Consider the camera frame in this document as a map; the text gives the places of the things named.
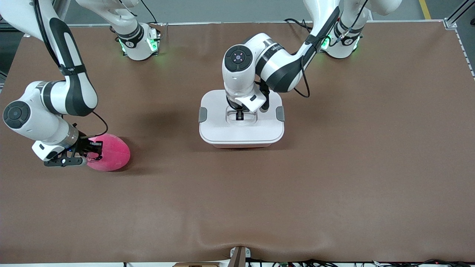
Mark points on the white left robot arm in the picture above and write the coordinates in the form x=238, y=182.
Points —
x=282, y=70

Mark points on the brown wooden board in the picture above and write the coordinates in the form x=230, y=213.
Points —
x=196, y=265

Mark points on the pink plush toy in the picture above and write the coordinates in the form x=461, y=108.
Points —
x=115, y=155

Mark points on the pink plastic storage box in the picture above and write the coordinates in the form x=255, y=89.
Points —
x=241, y=146

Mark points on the white box lid grey clips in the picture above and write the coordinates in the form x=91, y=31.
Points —
x=215, y=129

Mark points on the aluminium frame profile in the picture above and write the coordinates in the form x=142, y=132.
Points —
x=458, y=13
x=61, y=15

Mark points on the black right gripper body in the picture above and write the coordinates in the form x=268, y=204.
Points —
x=84, y=145

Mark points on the brown table mat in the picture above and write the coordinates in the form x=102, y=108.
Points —
x=222, y=204

